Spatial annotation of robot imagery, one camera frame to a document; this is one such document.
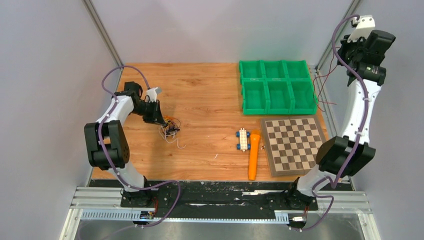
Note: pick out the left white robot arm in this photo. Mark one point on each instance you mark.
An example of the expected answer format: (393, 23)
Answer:
(106, 144)

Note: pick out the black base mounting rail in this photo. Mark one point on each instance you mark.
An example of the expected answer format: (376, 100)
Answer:
(210, 200)

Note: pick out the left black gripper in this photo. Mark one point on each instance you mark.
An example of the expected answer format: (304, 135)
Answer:
(156, 116)

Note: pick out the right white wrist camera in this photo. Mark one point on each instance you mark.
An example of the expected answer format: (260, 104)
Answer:
(362, 27)

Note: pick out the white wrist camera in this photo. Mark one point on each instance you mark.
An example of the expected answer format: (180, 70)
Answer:
(362, 27)
(152, 94)

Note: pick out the orange toy microphone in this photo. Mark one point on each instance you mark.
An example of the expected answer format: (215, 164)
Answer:
(255, 137)

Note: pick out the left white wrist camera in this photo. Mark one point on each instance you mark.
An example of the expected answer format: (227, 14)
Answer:
(152, 94)

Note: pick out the white blue toy car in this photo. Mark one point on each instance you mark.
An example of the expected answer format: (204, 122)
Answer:
(243, 136)

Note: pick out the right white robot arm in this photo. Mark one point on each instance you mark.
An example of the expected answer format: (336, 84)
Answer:
(347, 153)

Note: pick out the green plastic bin organizer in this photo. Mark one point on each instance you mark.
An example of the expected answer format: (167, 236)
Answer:
(281, 87)

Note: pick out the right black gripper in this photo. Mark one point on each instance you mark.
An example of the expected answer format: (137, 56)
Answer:
(344, 45)

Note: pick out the wooden chessboard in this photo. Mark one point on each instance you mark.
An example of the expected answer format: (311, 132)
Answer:
(291, 143)

